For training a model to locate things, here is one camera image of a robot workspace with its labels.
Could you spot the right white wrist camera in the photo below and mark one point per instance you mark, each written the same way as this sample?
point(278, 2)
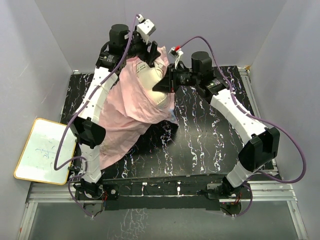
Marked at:
point(176, 52)

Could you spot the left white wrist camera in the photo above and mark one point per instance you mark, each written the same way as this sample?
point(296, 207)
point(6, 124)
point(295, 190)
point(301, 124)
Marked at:
point(146, 28)

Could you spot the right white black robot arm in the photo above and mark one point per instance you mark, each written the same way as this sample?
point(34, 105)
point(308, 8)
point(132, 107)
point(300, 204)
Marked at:
point(260, 142)

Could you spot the white board with yellow frame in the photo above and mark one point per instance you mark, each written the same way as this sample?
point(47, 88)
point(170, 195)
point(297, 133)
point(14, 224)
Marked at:
point(36, 163)

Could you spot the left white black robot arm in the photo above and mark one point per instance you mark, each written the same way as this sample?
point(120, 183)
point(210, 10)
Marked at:
point(122, 45)

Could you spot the cream pillow with bear print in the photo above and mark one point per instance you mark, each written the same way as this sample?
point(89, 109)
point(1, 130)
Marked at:
point(148, 78)

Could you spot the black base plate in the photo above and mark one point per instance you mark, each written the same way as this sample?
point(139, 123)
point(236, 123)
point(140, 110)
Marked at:
point(202, 191)

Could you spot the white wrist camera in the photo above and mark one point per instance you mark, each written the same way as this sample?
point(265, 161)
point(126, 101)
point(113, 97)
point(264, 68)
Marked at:
point(176, 52)
point(146, 28)

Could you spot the pink purple printed pillowcase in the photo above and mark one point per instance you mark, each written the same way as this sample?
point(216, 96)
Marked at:
point(131, 107)

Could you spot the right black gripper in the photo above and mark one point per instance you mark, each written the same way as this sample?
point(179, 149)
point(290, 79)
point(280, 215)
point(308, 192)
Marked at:
point(169, 83)

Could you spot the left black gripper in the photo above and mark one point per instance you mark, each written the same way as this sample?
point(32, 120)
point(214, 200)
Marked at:
point(153, 52)

